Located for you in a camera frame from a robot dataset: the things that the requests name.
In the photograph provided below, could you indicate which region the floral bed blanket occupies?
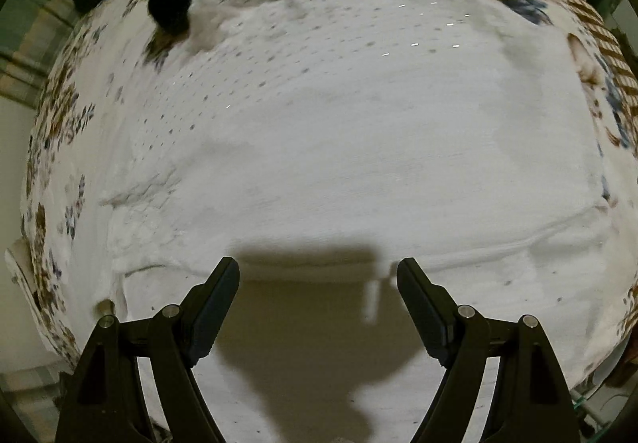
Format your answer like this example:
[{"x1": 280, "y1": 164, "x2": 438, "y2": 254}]
[{"x1": 15, "y1": 0, "x2": 637, "y2": 360}]

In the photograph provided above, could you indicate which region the green striped curtain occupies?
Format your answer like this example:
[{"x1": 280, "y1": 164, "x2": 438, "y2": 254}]
[{"x1": 1, "y1": 0, "x2": 79, "y2": 108}]

